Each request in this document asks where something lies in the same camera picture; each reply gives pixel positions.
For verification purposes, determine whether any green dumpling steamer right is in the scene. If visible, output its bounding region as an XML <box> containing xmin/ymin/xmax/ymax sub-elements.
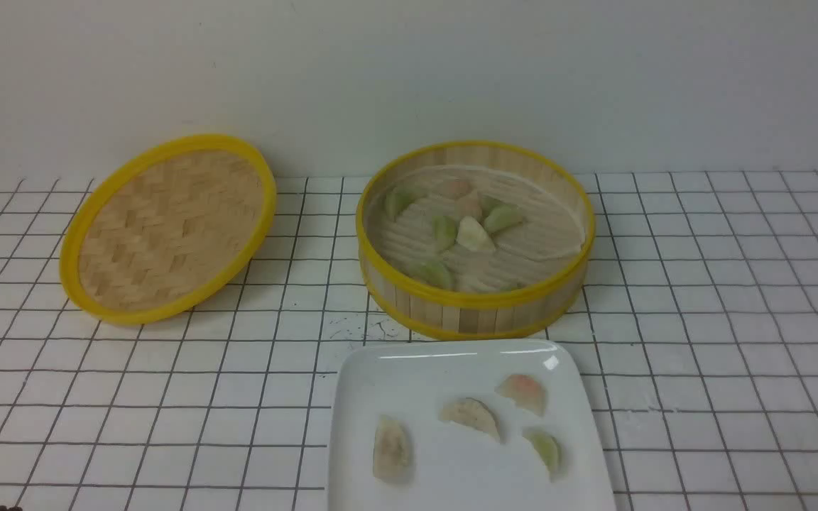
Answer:
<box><xmin>481</xmin><ymin>204</ymin><xmax>525</xmax><ymax>235</ymax></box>

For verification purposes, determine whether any pink dumpling in steamer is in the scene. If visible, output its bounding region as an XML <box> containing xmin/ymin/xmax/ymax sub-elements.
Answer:
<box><xmin>437</xmin><ymin>178</ymin><xmax>484</xmax><ymax>222</ymax></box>

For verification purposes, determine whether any green dumpling steamer front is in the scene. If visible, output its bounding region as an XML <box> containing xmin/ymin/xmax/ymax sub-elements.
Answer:
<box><xmin>409</xmin><ymin>258</ymin><xmax>455</xmax><ymax>291</ymax></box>

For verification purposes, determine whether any white square plate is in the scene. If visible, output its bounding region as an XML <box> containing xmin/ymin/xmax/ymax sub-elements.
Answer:
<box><xmin>327</xmin><ymin>339</ymin><xmax>616</xmax><ymax>510</ymax></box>

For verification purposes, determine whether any pale dumpling plate left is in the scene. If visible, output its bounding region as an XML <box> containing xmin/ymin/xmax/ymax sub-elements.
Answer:
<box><xmin>372</xmin><ymin>414</ymin><xmax>413</xmax><ymax>484</ymax></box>

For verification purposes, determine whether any bamboo steamer basket yellow rim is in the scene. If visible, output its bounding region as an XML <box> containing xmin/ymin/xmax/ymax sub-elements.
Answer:
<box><xmin>355</xmin><ymin>141</ymin><xmax>596</xmax><ymax>340</ymax></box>

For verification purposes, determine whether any white dumpling in steamer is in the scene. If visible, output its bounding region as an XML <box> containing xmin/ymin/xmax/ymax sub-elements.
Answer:
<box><xmin>455</xmin><ymin>216</ymin><xmax>497</xmax><ymax>253</ymax></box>

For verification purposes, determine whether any green dumpling steamer left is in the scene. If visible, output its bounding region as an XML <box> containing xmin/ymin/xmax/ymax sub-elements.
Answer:
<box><xmin>383</xmin><ymin>187</ymin><xmax>421</xmax><ymax>222</ymax></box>

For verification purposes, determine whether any green dumpling on plate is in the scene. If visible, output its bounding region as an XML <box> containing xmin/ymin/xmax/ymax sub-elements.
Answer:
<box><xmin>523</xmin><ymin>427</ymin><xmax>562</xmax><ymax>480</ymax></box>

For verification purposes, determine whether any green dumpling steamer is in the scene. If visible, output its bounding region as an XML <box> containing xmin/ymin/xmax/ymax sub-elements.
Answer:
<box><xmin>409</xmin><ymin>258</ymin><xmax>455</xmax><ymax>291</ymax></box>
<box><xmin>481</xmin><ymin>204</ymin><xmax>525</xmax><ymax>235</ymax></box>
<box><xmin>383</xmin><ymin>187</ymin><xmax>421</xmax><ymax>222</ymax></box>
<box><xmin>432</xmin><ymin>216</ymin><xmax>458</xmax><ymax>253</ymax></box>

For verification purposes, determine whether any woven bamboo steamer lid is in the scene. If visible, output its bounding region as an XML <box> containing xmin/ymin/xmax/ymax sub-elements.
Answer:
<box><xmin>59</xmin><ymin>133</ymin><xmax>277</xmax><ymax>324</ymax></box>

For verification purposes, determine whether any white grid tablecloth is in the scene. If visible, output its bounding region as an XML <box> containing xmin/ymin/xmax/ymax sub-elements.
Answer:
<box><xmin>0</xmin><ymin>171</ymin><xmax>818</xmax><ymax>510</ymax></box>

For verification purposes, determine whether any green dumpling steamer centre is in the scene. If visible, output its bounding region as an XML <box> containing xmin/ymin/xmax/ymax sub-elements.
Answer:
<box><xmin>432</xmin><ymin>216</ymin><xmax>458</xmax><ymax>253</ymax></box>

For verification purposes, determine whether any grey-pink dumpling on plate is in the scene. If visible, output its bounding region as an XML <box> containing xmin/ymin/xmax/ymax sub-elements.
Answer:
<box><xmin>438</xmin><ymin>397</ymin><xmax>503</xmax><ymax>444</ymax></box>

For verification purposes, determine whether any pink dumpling on plate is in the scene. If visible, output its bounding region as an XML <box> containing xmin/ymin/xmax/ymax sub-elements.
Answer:
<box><xmin>496</xmin><ymin>374</ymin><xmax>547</xmax><ymax>417</ymax></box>

